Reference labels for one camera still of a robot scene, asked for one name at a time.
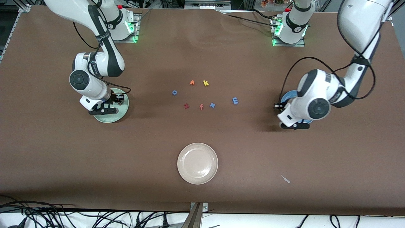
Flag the blue plate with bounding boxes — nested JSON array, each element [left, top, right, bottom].
[[280, 90, 314, 124]]

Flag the green plate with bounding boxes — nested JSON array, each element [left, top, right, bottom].
[[93, 88, 129, 123]]

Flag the beige plate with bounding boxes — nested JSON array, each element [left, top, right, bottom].
[[177, 143, 219, 185]]

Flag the grey metal box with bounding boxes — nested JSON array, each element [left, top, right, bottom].
[[184, 0, 231, 10]]

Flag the aluminium profile bar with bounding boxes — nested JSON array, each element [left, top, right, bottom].
[[181, 203, 203, 228]]

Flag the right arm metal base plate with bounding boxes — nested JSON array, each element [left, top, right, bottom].
[[109, 13, 140, 43]]

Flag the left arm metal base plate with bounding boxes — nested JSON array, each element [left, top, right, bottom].
[[272, 16, 306, 47]]

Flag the black cable on table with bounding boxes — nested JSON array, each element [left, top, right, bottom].
[[252, 9, 275, 21], [221, 13, 276, 28]]

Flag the aluminium frame post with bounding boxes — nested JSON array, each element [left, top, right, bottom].
[[17, 0, 32, 13], [381, 5, 395, 22]]

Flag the small metal bracket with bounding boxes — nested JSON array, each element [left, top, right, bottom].
[[190, 202, 209, 213]]

